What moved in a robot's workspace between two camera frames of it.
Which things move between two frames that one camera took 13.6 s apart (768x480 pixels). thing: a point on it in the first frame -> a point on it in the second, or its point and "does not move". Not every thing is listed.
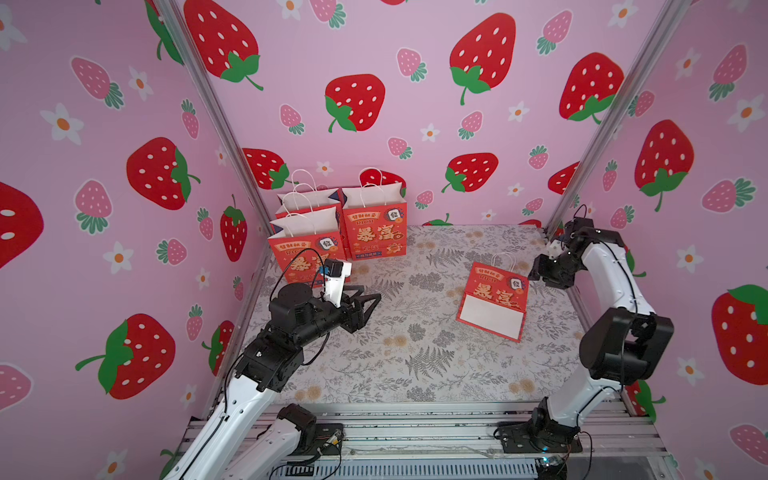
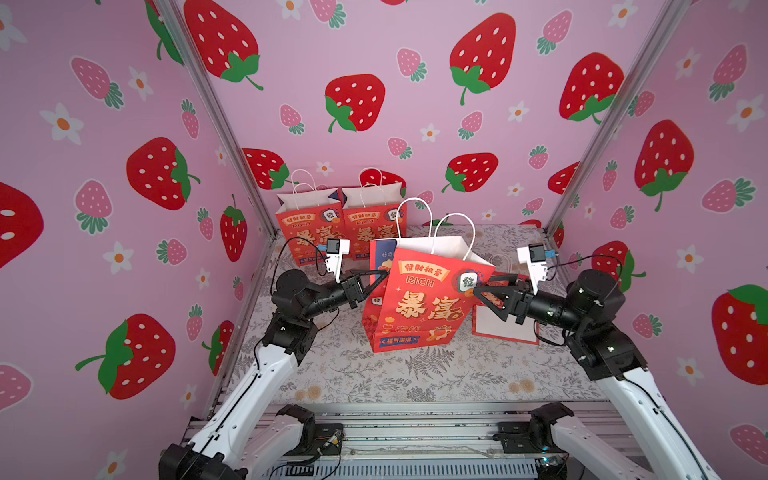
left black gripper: x=351 y=318 -> x=352 y=294
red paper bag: x=302 y=242 -> x=424 y=299
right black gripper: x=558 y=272 -> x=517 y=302
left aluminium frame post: x=176 y=22 does not move
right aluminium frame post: x=672 y=17 does not move
